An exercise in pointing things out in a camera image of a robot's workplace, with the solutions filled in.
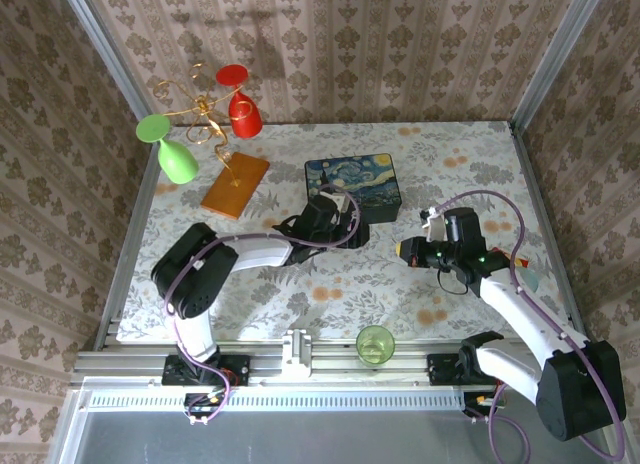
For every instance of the green transparent plastic cup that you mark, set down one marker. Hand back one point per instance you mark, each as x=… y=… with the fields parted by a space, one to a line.
x=375 y=346

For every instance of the starry night print box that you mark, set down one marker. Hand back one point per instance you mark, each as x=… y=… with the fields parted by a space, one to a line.
x=370 y=179

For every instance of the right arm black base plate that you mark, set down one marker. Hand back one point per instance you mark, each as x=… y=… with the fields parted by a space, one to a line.
x=442 y=369

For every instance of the aluminium frame post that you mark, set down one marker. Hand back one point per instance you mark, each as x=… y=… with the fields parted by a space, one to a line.
x=560 y=49
x=107 y=49

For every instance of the white plastic rail bracket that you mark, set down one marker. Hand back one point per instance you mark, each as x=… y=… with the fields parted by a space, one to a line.
x=297 y=351

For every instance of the blue transparent plastic cup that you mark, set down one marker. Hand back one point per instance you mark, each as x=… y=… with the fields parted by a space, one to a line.
x=531 y=280

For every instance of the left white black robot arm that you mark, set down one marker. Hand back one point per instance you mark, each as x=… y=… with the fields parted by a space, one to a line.
x=200 y=264

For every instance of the aluminium table side rail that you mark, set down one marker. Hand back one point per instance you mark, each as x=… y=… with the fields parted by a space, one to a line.
x=550 y=234
x=127 y=234

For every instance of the green plastic wine glass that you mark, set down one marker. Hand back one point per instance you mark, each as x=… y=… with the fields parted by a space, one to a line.
x=177 y=161

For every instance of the floral tablecloth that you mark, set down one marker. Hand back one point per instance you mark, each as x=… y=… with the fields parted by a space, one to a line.
x=350 y=294

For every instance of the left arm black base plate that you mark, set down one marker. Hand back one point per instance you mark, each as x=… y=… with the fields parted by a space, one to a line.
x=235 y=369

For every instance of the red plastic wine glass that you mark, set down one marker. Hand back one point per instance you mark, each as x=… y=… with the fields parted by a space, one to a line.
x=245 y=116

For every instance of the aluminium mounting rail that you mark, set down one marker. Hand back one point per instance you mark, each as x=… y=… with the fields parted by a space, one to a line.
x=340 y=356

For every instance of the grey metal sheet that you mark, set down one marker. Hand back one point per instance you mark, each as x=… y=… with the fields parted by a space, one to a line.
x=325 y=439

